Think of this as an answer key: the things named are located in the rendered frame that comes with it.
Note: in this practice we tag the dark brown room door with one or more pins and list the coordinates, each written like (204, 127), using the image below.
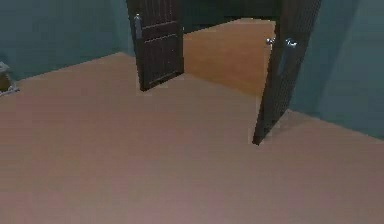
(286, 76)
(160, 46)

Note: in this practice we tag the grey and brown furniture piece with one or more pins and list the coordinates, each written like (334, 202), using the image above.
(5, 81)

